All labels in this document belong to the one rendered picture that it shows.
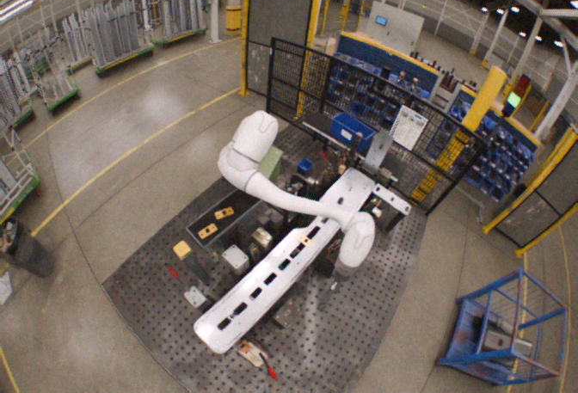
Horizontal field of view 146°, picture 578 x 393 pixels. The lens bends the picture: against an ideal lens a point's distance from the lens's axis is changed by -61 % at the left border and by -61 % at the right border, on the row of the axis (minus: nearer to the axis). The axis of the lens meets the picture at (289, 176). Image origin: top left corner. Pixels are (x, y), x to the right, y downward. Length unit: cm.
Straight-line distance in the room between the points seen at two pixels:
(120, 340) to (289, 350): 162
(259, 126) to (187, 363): 129
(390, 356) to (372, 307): 96
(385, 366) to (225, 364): 149
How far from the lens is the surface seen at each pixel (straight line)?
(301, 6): 316
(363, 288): 153
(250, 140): 87
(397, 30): 761
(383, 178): 159
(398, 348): 243
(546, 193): 368
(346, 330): 145
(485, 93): 160
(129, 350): 241
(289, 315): 105
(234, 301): 109
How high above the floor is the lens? 207
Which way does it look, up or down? 49 degrees down
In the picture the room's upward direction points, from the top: 10 degrees clockwise
